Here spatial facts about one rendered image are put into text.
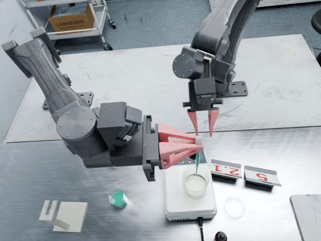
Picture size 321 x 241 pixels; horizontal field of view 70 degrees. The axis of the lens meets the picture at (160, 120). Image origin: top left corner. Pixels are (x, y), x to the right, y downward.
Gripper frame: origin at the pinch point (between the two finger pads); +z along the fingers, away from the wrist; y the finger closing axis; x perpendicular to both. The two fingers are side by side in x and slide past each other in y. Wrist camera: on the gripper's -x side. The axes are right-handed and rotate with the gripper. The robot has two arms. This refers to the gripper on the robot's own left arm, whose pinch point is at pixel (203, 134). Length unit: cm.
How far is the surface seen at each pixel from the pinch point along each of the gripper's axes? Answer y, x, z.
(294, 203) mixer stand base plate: 22.3, -1.1, 20.3
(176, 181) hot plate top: -8.3, -3.9, 11.4
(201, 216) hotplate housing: -2.5, -5.4, 20.3
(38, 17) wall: -147, 182, -109
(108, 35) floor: -82, 212, -92
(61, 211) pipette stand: -42.4, -0.6, 19.5
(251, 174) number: 12.9, 3.3, 13.2
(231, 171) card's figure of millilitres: 7.5, 3.9, 12.1
